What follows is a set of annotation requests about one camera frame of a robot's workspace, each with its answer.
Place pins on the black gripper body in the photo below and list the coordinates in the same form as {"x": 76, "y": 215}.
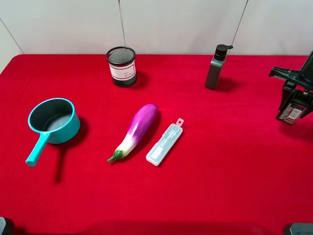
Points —
{"x": 302, "y": 77}

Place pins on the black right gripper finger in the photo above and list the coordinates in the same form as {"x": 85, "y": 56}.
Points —
{"x": 308, "y": 97}

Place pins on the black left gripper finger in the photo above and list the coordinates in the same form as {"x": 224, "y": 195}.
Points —
{"x": 287, "y": 90}

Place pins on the small black box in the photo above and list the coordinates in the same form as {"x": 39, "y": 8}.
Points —
{"x": 292, "y": 109}

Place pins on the dark object bottom right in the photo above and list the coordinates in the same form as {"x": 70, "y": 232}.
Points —
{"x": 298, "y": 229}

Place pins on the dark object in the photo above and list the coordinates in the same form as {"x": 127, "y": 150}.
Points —
{"x": 6, "y": 226}
{"x": 298, "y": 229}

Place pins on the dark object bottom left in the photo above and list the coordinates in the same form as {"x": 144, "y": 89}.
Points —
{"x": 6, "y": 226}

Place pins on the dark grey pump bottle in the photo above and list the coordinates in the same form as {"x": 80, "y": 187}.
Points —
{"x": 216, "y": 65}

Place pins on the red table cloth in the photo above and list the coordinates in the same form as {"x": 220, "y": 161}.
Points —
{"x": 235, "y": 169}

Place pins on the clear plastic slim case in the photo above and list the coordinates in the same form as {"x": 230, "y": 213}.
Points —
{"x": 166, "y": 142}

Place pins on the purple toy eggplant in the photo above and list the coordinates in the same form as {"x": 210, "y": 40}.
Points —
{"x": 139, "y": 126}

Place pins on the black mesh pen holder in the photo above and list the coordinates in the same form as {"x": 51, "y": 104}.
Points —
{"x": 122, "y": 65}

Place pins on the teal saucepan with handle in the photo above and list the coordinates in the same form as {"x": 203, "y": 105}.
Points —
{"x": 56, "y": 122}

